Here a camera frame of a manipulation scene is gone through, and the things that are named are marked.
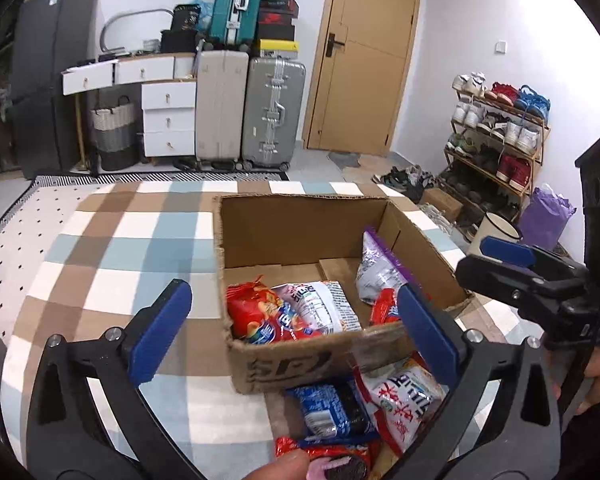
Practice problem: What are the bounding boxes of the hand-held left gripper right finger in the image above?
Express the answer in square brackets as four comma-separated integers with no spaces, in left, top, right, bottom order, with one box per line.
[380,283,564,480]

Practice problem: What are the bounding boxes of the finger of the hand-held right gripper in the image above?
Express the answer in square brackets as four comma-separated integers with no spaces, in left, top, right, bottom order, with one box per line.
[480,235,589,277]
[455,254,589,334]

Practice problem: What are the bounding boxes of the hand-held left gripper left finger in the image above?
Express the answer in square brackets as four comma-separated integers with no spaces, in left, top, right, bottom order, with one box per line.
[26,279,206,480]

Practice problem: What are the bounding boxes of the white red snack bag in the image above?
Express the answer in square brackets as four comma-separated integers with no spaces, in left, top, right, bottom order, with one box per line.
[352,352,448,456]

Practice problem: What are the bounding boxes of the blue cookie pack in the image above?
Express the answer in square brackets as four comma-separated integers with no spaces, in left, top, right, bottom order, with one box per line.
[286,382,378,441]

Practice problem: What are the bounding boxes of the brown cardboard box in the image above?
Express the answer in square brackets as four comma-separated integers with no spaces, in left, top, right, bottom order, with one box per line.
[212,194,481,396]

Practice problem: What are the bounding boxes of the red cookie pack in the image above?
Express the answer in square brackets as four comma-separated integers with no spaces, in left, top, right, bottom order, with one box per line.
[275,435,373,480]

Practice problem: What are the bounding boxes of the person's right forearm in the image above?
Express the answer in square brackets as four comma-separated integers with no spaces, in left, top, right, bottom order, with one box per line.
[562,385,600,480]

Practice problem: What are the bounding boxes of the person's left hand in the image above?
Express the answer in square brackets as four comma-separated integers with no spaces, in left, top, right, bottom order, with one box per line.
[244,451,314,480]

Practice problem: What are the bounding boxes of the white enamel bucket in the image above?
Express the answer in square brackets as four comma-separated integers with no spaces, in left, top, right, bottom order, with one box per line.
[467,211,523,258]

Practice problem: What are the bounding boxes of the small red snack packet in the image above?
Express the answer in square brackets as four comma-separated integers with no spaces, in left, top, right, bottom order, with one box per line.
[369,287,406,328]

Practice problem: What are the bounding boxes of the purple white snack bag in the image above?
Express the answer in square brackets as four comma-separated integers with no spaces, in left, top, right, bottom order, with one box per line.
[356,227,416,306]

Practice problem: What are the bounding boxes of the small cardboard box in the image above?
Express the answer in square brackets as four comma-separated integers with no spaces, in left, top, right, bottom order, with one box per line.
[422,187,465,221]

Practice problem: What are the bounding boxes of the rows of shoes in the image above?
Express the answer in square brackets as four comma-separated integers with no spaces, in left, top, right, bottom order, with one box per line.
[450,72,551,226]

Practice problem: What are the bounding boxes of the wooden shoe rack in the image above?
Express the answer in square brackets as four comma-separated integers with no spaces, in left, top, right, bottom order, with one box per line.
[442,72,551,233]

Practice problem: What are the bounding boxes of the white silver snack bag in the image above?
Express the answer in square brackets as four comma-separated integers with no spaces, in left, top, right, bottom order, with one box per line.
[271,280,363,336]

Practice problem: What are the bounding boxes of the pile of floor shoes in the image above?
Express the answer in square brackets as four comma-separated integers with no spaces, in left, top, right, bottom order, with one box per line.
[372,164,436,201]

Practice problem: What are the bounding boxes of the grey door mat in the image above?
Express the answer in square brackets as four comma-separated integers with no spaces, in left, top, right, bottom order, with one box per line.
[327,151,363,170]

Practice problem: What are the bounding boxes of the woven laundry basket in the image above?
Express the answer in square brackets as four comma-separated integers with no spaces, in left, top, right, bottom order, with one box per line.
[90,96,138,171]

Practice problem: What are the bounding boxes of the white drawer desk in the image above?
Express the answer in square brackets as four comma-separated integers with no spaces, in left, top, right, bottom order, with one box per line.
[61,51,198,158]

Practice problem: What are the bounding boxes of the wooden door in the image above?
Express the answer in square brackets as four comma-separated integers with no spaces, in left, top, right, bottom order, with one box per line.
[302,0,423,157]

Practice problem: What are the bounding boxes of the beige suitcase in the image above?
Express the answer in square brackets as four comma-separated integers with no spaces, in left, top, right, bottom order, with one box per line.
[195,50,250,171]

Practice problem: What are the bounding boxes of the silver suitcase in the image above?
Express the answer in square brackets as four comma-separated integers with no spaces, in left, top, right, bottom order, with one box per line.
[240,56,307,171]

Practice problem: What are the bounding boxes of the black refrigerator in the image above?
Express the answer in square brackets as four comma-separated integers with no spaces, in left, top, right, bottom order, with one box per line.
[7,0,98,181]

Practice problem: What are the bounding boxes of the yellow shoe box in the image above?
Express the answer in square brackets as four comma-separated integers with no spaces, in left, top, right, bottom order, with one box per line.
[254,39,301,58]

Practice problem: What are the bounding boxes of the plain black shoe box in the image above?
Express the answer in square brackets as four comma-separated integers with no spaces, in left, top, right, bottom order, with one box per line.
[256,25,297,42]

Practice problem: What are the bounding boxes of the black printed canister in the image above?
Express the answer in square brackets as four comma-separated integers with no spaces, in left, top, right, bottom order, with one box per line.
[170,4,202,33]

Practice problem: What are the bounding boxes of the curved grey metal tube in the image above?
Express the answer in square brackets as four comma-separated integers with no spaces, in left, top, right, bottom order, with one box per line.
[100,9,173,53]

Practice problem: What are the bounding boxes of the red black shoe box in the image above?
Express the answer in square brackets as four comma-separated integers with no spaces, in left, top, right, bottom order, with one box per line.
[257,10,298,28]

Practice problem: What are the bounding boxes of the blue plastic bag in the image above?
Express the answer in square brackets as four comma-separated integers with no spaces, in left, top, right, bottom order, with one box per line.
[190,0,215,31]

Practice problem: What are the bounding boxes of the teal suitcase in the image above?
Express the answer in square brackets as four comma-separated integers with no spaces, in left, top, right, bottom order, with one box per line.
[209,0,267,51]

